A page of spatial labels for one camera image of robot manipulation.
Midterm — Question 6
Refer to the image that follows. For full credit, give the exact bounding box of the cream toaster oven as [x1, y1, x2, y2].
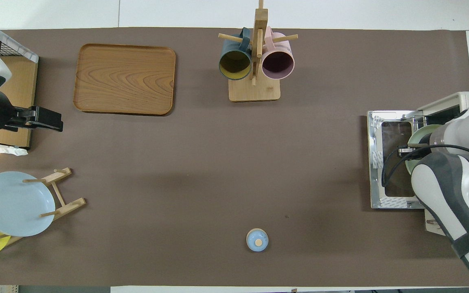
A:
[416, 92, 469, 237]

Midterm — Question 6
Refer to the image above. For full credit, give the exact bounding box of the pale green plate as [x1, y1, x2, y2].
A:
[405, 124, 443, 175]

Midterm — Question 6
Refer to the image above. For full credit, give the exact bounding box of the glass oven door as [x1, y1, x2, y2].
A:
[367, 110, 426, 209]

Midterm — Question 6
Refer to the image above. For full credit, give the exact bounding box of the wooden serving tray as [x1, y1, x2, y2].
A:
[73, 44, 177, 116]

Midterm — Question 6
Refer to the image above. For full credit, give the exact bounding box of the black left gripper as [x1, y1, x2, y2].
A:
[3, 105, 63, 132]

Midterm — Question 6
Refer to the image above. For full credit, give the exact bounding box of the wooden mug tree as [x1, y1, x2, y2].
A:
[218, 0, 299, 102]

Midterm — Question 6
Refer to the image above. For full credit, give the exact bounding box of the light blue plate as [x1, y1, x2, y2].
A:
[0, 171, 56, 237]

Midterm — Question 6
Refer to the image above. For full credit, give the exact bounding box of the small blue dome bell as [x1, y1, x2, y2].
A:
[246, 228, 269, 252]

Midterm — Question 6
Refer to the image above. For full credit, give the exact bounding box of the wooden plate rack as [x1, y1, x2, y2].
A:
[0, 167, 86, 247]

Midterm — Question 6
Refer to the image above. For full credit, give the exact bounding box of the brown table mat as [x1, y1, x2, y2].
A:
[0, 28, 469, 287]

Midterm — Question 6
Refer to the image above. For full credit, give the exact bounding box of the dark blue mug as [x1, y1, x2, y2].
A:
[218, 28, 253, 81]

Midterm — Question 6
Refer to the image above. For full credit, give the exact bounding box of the wire basket wooden shelf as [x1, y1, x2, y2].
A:
[0, 16, 39, 156]

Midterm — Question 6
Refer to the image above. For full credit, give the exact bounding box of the pink mug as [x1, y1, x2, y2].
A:
[261, 26, 296, 80]

